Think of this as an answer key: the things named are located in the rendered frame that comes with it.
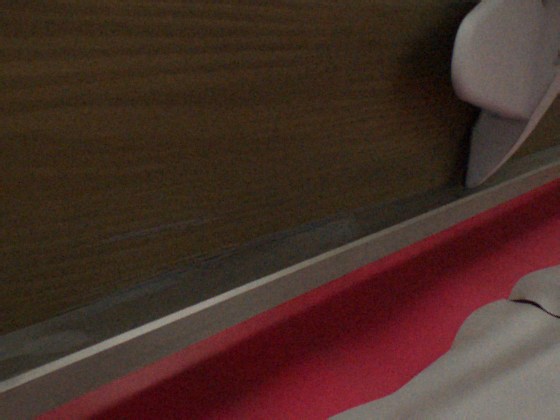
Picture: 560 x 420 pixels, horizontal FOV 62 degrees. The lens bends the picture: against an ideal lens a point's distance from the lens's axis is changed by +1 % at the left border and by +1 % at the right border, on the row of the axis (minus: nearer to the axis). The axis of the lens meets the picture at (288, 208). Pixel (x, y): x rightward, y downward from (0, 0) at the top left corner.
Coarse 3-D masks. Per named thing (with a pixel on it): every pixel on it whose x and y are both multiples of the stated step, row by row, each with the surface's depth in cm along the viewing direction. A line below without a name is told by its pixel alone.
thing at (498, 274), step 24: (528, 192) 30; (552, 192) 30; (480, 216) 25; (504, 216) 26; (528, 216) 26; (552, 216) 26; (432, 240) 22; (456, 240) 23; (480, 240) 23; (504, 240) 23; (528, 240) 23; (552, 240) 23; (456, 264) 20; (480, 264) 21; (504, 264) 21; (528, 264) 21; (552, 264) 21; (504, 288) 19
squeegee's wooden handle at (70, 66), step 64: (0, 0) 7; (64, 0) 7; (128, 0) 8; (192, 0) 9; (256, 0) 10; (320, 0) 11; (384, 0) 12; (448, 0) 14; (0, 64) 7; (64, 64) 8; (128, 64) 8; (192, 64) 9; (256, 64) 10; (320, 64) 11; (384, 64) 13; (448, 64) 15; (0, 128) 7; (64, 128) 8; (128, 128) 9; (192, 128) 10; (256, 128) 11; (320, 128) 12; (384, 128) 14; (448, 128) 17; (0, 192) 8; (64, 192) 8; (128, 192) 9; (192, 192) 10; (256, 192) 11; (320, 192) 13; (384, 192) 15; (0, 256) 8; (64, 256) 9; (128, 256) 10; (192, 256) 11; (0, 320) 8
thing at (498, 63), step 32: (512, 0) 13; (544, 0) 14; (480, 32) 13; (512, 32) 14; (544, 32) 15; (480, 64) 13; (512, 64) 14; (544, 64) 15; (480, 96) 14; (512, 96) 15; (544, 96) 15; (480, 128) 17; (512, 128) 16; (480, 160) 17
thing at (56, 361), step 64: (448, 192) 17; (512, 192) 19; (256, 256) 12; (320, 256) 12; (384, 256) 14; (64, 320) 9; (128, 320) 9; (192, 320) 10; (0, 384) 8; (64, 384) 8
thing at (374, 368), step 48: (336, 288) 18; (384, 288) 18; (432, 288) 18; (480, 288) 19; (240, 336) 15; (288, 336) 15; (336, 336) 15; (384, 336) 16; (432, 336) 16; (144, 384) 13; (192, 384) 13; (240, 384) 13; (288, 384) 13; (336, 384) 13; (384, 384) 14
